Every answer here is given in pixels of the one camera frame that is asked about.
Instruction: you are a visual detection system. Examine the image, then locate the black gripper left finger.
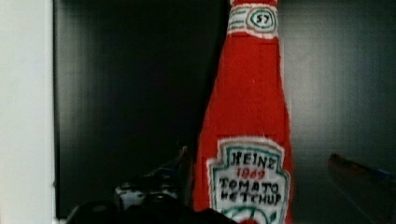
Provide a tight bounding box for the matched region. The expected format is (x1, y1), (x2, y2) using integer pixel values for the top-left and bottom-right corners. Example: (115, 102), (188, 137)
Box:
(113, 146), (193, 210)

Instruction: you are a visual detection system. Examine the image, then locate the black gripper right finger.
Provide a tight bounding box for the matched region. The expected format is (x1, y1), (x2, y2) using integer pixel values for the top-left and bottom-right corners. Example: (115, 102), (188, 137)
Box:
(328, 153), (396, 224)

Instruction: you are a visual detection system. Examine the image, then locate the red plush ketchup bottle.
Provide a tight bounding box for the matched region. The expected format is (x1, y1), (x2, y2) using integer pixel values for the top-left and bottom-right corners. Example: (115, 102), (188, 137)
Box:
(192, 0), (293, 224)

